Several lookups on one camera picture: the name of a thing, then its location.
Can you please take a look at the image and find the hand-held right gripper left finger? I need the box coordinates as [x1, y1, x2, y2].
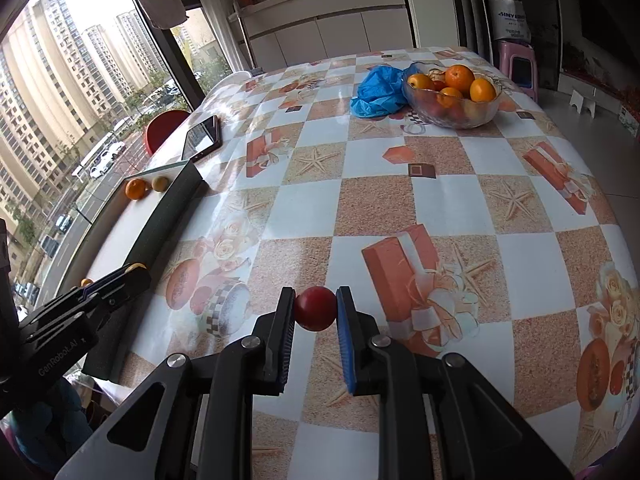
[55, 286, 297, 480]

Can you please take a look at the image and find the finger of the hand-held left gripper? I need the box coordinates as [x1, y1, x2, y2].
[60, 262, 152, 318]

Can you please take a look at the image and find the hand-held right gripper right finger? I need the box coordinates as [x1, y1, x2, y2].
[336, 286, 576, 480]

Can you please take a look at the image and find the clear glass bowl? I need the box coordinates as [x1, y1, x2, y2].
[401, 62, 502, 129]

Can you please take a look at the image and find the person's left hand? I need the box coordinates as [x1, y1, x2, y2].
[10, 379, 97, 476]

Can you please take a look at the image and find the red plastic chair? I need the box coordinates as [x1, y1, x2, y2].
[144, 109, 191, 157]

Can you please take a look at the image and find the black smartphone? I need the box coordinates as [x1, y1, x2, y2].
[181, 115, 223, 162]

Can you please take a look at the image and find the blue plastic bag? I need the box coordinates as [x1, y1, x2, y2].
[350, 62, 426, 118]

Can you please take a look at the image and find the grey hanging cloth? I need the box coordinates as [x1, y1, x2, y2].
[135, 0, 190, 30]

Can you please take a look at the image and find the smooth round orange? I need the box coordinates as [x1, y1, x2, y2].
[469, 78, 497, 102]

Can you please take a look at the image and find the white kitchen cabinet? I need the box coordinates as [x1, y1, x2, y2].
[230, 0, 418, 73]

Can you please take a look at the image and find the pink plastic stool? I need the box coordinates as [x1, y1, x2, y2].
[495, 41, 538, 103]

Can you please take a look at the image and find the small white step stool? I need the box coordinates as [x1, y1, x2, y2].
[569, 89, 598, 118]

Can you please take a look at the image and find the white printed bag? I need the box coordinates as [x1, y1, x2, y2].
[487, 0, 532, 43]

